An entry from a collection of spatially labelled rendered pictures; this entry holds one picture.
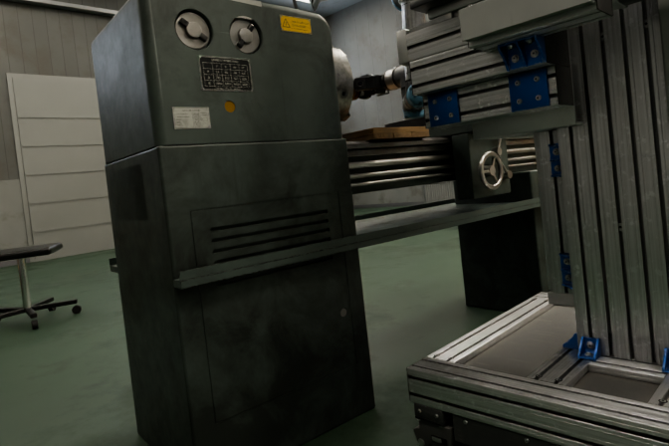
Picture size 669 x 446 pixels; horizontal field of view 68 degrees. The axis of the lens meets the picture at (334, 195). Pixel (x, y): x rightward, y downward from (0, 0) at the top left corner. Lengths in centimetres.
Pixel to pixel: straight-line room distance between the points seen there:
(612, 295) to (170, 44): 124
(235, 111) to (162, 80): 20
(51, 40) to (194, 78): 842
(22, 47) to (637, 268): 909
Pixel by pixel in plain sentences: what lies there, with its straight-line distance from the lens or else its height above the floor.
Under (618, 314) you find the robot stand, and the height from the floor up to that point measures 34.
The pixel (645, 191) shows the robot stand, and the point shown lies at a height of 63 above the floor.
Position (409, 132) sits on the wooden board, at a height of 88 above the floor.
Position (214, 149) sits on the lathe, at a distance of 132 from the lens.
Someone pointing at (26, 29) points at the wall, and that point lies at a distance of 966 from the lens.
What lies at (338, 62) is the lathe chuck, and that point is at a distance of 177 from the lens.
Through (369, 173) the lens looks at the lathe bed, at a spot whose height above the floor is 75.
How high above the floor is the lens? 73
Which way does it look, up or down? 2 degrees down
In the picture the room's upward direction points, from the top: 6 degrees counter-clockwise
